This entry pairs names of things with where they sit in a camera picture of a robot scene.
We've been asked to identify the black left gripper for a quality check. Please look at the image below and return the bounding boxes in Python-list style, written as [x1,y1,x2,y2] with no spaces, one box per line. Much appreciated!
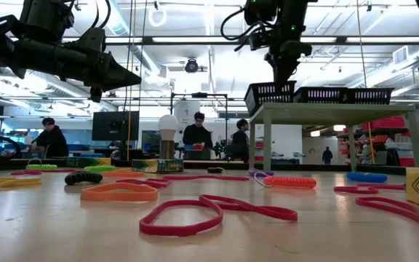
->
[11,40,142,103]

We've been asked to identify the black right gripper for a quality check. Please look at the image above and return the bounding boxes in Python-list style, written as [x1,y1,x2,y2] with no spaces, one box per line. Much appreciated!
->
[266,21,313,85]

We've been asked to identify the green coil wristband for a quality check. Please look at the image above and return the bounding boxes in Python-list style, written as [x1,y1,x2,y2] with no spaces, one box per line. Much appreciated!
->
[25,157,59,171]
[83,164,117,173]

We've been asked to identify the orange rubber band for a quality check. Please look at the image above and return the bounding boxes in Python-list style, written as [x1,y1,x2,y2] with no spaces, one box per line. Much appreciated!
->
[102,170,145,178]
[80,182,159,203]

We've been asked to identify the purple coil wristband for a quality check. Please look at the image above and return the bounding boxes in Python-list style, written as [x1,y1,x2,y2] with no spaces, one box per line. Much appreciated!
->
[246,167,275,178]

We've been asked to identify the orange-red coil wristband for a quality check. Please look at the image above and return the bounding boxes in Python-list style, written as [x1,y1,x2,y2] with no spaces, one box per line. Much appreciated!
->
[253,170,318,190]

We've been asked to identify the black computer monitor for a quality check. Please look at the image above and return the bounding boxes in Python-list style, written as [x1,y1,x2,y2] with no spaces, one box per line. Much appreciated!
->
[92,111,140,142]

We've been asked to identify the green perforated metal shelf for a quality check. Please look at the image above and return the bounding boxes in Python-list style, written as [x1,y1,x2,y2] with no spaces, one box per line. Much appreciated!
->
[248,103,419,178]

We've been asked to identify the brass lamp with white bulb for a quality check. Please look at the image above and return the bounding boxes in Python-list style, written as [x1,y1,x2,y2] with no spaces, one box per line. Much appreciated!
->
[157,114,180,160]

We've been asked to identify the person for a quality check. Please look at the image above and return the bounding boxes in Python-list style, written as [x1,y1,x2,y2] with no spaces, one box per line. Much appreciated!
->
[182,111,214,160]
[31,116,70,159]
[321,146,335,165]
[231,118,251,162]

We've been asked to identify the black storage rack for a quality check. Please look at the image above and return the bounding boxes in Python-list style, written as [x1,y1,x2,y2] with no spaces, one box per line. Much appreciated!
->
[336,116,419,168]

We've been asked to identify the red storage bins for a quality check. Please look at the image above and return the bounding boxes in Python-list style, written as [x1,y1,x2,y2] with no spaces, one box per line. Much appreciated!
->
[361,116,406,130]

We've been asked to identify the white ceiling vent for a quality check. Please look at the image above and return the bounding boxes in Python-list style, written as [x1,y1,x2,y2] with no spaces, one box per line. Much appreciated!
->
[393,46,410,66]

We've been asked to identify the blue coil wristband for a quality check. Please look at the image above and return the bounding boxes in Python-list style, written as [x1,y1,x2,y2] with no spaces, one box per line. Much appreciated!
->
[346,171,388,184]

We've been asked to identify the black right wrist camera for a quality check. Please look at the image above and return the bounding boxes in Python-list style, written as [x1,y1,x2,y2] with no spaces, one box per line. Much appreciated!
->
[248,31,280,51]

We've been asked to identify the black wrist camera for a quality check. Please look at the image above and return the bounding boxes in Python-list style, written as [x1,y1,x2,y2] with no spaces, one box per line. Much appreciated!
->
[73,27,108,55]
[248,31,280,51]

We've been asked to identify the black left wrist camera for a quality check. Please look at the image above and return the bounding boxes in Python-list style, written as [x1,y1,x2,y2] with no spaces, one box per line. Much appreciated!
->
[73,27,108,55]

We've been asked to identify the black horizontal frame bar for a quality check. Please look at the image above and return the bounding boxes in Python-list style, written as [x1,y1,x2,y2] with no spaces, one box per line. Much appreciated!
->
[7,35,419,47]

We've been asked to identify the silver ventilation duct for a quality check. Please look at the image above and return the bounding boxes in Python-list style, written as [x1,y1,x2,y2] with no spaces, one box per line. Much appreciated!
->
[105,0,161,76]
[340,45,419,100]

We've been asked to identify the white hanging ring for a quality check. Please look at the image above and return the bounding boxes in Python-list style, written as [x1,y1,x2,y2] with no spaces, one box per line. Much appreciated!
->
[148,6,168,28]

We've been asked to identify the black overhead camera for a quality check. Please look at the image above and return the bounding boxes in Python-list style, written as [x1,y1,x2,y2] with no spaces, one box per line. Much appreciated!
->
[184,57,200,74]

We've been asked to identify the black table edge rail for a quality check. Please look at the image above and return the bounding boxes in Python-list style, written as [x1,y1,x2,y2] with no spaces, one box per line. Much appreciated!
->
[0,156,419,172]

